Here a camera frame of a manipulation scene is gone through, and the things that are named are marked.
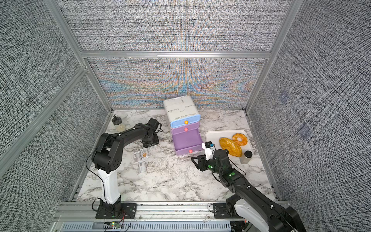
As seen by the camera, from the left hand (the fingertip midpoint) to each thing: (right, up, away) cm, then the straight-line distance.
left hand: (157, 142), depth 99 cm
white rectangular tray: (+41, +4, +5) cm, 41 cm away
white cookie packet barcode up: (-11, -8, -7) cm, 16 cm away
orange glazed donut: (+60, +2, 0) cm, 60 cm away
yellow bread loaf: (+50, -3, -7) cm, 51 cm away
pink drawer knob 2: (+23, -5, -7) cm, 24 cm away
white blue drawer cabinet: (+18, +17, -13) cm, 28 cm away
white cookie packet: (-7, -14, -11) cm, 19 cm away
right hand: (+24, -4, -19) cm, 31 cm away
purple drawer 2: (+21, 0, -3) cm, 21 cm away
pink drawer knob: (+20, +9, -6) cm, 23 cm away
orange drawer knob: (+20, +14, -11) cm, 26 cm away
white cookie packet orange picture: (-7, -7, -6) cm, 11 cm away
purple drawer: (+16, +9, -8) cm, 20 cm away
